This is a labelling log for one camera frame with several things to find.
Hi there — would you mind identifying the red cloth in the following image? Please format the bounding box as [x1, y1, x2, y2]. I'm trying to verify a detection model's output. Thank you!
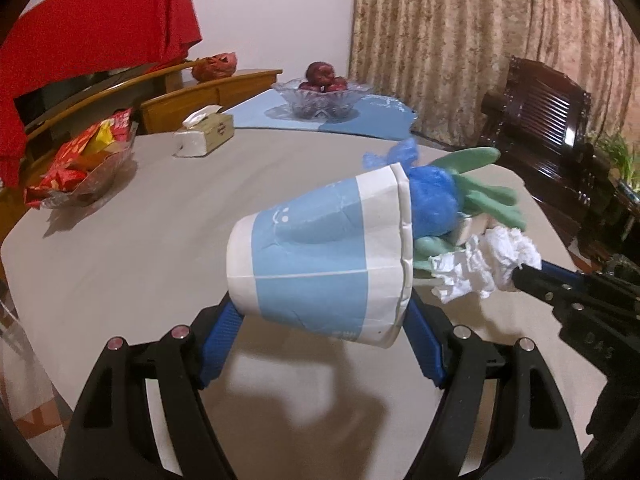
[0, 0, 203, 188]

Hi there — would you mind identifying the green potted plant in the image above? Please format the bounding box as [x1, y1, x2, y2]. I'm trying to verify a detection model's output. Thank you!
[587, 132, 636, 181]

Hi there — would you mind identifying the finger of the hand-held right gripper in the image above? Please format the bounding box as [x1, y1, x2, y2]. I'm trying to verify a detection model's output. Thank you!
[511, 259, 591, 307]

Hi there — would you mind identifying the dark television screen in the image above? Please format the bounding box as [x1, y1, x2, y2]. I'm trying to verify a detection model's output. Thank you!
[12, 67, 151, 128]

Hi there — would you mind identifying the blue plastic bag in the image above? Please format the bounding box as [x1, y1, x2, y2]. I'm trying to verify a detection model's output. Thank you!
[362, 139, 463, 238]

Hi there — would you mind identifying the white tissue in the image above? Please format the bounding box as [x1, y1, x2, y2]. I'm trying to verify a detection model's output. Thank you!
[429, 226, 543, 305]

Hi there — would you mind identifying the wooden cabinet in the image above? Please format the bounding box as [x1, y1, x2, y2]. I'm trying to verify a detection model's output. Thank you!
[0, 59, 284, 256]

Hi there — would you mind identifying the pile of red snack packets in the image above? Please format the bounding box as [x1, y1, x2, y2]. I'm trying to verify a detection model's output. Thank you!
[25, 107, 136, 201]

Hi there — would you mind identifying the tissue box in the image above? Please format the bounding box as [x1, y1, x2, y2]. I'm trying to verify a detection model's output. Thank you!
[172, 105, 236, 158]

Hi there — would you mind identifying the dark wooden armchair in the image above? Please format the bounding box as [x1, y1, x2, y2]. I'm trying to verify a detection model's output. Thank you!
[480, 56, 616, 246]

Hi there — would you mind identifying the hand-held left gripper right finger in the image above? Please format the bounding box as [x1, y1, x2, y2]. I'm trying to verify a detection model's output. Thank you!
[400, 295, 586, 480]

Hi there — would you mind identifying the blue and white paper cup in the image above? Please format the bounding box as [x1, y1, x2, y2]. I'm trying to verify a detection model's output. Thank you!
[226, 162, 416, 350]

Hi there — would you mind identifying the beige patterned curtain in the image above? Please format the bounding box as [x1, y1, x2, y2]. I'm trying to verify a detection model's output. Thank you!
[347, 0, 640, 161]

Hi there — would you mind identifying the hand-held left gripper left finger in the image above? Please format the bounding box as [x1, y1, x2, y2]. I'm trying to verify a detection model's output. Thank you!
[57, 292, 246, 480]

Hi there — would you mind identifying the glass fruit bowl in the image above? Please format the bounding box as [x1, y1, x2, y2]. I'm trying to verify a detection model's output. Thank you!
[272, 79, 373, 122]

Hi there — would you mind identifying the light blue tablecloth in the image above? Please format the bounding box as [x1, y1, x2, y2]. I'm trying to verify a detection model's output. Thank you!
[222, 87, 418, 141]

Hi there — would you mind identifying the glass snack bowl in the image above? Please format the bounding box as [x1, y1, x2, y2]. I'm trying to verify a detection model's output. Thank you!
[25, 135, 138, 211]

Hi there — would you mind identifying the orange plastic bag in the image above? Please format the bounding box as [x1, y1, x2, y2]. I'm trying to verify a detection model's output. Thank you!
[191, 51, 237, 82]

